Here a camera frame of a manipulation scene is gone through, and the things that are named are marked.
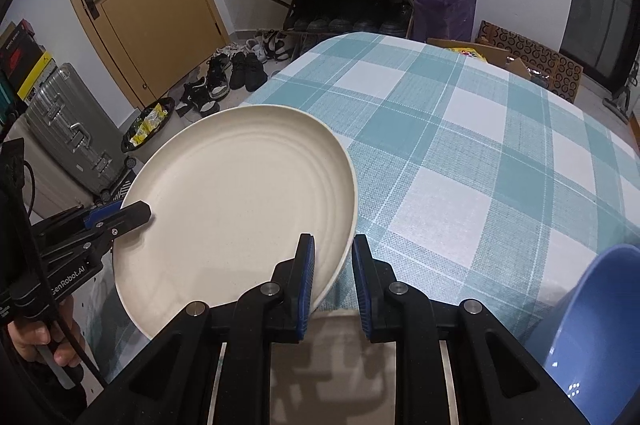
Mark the white trash bin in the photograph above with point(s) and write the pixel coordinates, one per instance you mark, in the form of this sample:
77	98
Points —
165	104

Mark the yellow black box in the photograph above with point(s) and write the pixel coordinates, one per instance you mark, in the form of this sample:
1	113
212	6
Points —
37	72

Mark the teal checked tablecloth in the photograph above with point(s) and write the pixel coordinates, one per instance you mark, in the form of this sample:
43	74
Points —
450	155

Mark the blue bowl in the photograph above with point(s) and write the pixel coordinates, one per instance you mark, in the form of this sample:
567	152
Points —
590	330

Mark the large cream plate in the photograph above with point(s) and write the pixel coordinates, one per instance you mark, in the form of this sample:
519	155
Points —
235	215

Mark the pile of loose shoes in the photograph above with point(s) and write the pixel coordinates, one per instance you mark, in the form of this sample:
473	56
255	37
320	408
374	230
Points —
245	70

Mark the black red box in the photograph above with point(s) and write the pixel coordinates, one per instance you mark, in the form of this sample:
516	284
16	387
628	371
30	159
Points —
20	50

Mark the open cardboard box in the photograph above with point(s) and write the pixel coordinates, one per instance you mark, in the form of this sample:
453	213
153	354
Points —
495	52

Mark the yellow packets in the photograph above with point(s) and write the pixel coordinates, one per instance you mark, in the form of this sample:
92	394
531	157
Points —
145	125

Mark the silver ribbed suitcase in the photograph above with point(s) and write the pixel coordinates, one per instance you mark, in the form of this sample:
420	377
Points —
65	120

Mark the shiny foil packet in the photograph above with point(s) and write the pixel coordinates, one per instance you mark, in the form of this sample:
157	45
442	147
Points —
537	77

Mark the colourful snack packets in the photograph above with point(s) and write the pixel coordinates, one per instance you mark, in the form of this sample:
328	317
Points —
465	52

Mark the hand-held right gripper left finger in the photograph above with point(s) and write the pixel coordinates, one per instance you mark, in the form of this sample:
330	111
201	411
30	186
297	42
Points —
305	285

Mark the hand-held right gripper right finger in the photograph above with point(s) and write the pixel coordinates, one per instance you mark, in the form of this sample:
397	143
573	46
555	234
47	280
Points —
362	290

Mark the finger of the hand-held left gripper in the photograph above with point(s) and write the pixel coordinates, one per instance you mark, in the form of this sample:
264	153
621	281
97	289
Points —
132	215
97	217

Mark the yellow wooden door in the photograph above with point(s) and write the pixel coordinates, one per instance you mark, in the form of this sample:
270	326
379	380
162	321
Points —
150	5

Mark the person's left hand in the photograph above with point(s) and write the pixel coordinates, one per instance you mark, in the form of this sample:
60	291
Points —
67	335

